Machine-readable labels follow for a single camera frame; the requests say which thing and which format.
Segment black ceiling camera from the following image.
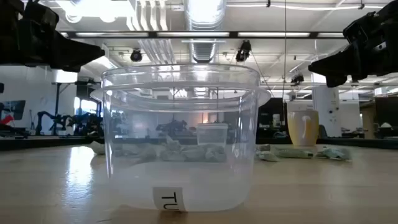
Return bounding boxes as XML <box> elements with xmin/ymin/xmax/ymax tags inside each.
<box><xmin>235</xmin><ymin>39</ymin><xmax>252</xmax><ymax>63</ymax></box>
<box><xmin>129</xmin><ymin>48</ymin><xmax>144</xmax><ymax>63</ymax></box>
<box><xmin>290</xmin><ymin>73</ymin><xmax>305</xmax><ymax>86</ymax></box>

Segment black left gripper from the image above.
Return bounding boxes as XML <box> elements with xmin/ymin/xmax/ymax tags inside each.
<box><xmin>0</xmin><ymin>0</ymin><xmax>106</xmax><ymax>73</ymax></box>

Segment small clear plastic container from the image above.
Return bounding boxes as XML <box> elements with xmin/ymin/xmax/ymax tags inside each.
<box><xmin>196</xmin><ymin>123</ymin><xmax>229</xmax><ymax>147</ymax></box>

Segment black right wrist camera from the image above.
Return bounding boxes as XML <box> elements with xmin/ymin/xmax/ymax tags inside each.
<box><xmin>343</xmin><ymin>1</ymin><xmax>398</xmax><ymax>44</ymax></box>

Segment silver ceiling ventilation duct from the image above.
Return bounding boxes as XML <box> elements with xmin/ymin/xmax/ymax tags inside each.
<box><xmin>185</xmin><ymin>0</ymin><xmax>227</xmax><ymax>63</ymax></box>

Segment white pillar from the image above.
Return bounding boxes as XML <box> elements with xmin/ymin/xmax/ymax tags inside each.
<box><xmin>312</xmin><ymin>85</ymin><xmax>342</xmax><ymax>138</ymax></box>

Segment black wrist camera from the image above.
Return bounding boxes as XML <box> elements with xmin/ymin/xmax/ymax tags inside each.
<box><xmin>23</xmin><ymin>0</ymin><xmax>60</xmax><ymax>31</ymax></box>
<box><xmin>343</xmin><ymin>1</ymin><xmax>398</xmax><ymax>44</ymax></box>

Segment black stand pole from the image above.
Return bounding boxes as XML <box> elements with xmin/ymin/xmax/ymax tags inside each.
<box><xmin>51</xmin><ymin>81</ymin><xmax>77</xmax><ymax>135</ymax></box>

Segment ceiling light rail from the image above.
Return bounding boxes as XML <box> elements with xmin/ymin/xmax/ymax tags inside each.
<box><xmin>58</xmin><ymin>30</ymin><xmax>346</xmax><ymax>40</ymax></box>

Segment white wall box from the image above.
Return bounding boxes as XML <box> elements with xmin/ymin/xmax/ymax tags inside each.
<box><xmin>51</xmin><ymin>70</ymin><xmax>78</xmax><ymax>84</ymax></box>

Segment clear plastic tub with label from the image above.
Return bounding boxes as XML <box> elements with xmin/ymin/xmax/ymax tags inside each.
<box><xmin>90</xmin><ymin>63</ymin><xmax>272</xmax><ymax>213</ymax></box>

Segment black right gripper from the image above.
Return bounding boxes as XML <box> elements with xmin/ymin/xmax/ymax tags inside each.
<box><xmin>308</xmin><ymin>18</ymin><xmax>398</xmax><ymax>88</ymax></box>

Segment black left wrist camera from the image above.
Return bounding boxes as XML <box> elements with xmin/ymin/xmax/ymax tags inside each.
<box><xmin>23</xmin><ymin>0</ymin><xmax>60</xmax><ymax>31</ymax></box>

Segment dark wall monitor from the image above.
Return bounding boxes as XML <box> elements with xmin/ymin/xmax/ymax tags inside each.
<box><xmin>0</xmin><ymin>100</ymin><xmax>27</xmax><ymax>121</ymax></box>

